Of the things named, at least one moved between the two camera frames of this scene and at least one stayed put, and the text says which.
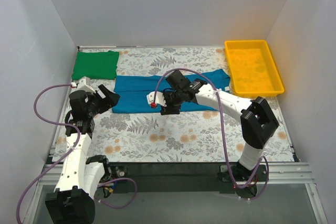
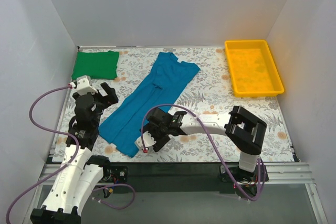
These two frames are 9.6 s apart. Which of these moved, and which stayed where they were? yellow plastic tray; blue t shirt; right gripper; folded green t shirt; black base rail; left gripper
Moved: right gripper; blue t shirt
Stayed: folded green t shirt; yellow plastic tray; left gripper; black base rail
